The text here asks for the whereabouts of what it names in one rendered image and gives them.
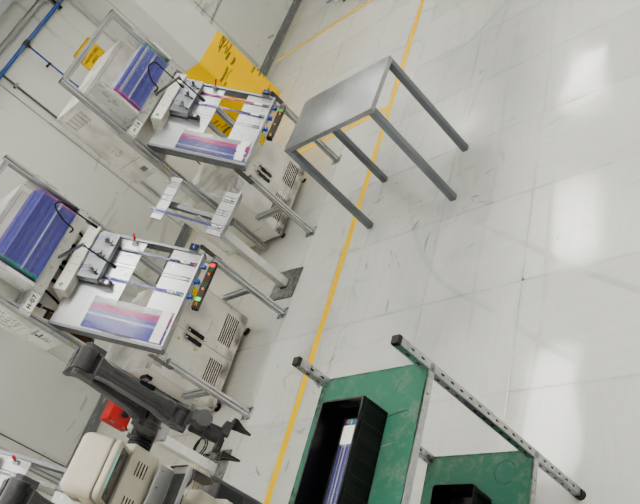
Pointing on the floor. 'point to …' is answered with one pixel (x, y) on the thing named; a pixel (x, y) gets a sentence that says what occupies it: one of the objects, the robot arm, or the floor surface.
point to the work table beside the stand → (325, 102)
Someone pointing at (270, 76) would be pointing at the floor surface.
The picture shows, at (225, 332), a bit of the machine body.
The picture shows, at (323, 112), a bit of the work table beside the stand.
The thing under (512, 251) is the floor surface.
